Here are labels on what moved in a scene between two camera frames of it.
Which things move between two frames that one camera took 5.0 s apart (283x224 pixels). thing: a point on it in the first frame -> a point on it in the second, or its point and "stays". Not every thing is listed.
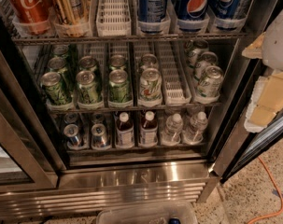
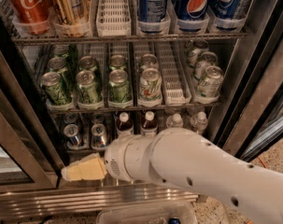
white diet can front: x=150 y=86 stays
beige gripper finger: x=271 y=94 -> x=89 y=168
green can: x=50 y=82 stays
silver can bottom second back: x=97 y=118 stays
